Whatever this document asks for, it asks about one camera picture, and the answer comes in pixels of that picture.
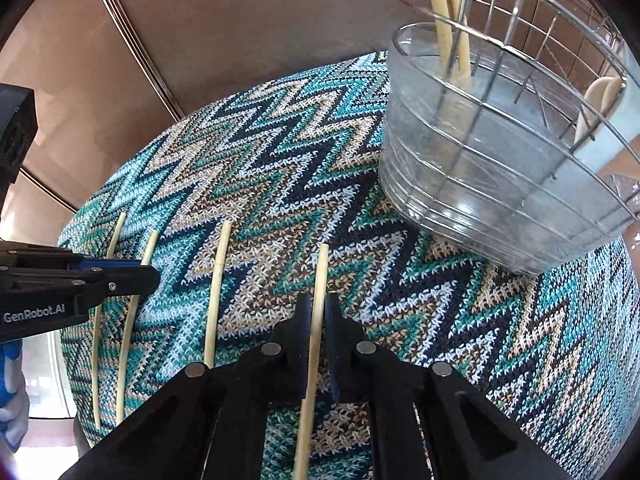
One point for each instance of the row of bamboo chopsticks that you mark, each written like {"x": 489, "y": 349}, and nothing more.
{"x": 220, "y": 270}

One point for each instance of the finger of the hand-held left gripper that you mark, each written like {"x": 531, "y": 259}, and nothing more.
{"x": 110, "y": 263}
{"x": 130, "y": 282}

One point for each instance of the cream plastic spoon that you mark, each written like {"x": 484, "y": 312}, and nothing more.
{"x": 592, "y": 102}

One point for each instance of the person's left hand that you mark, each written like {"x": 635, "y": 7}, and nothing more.
{"x": 10, "y": 375}

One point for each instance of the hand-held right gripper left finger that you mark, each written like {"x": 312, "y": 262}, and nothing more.
{"x": 302, "y": 330}

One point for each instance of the zigzag knitted mat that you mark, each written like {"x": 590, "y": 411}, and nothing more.
{"x": 300, "y": 160}

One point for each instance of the pale bamboo chopstick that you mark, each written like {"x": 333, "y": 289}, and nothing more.
{"x": 462, "y": 45}
{"x": 320, "y": 280}
{"x": 435, "y": 10}

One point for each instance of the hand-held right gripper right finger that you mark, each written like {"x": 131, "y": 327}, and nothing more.
{"x": 332, "y": 340}

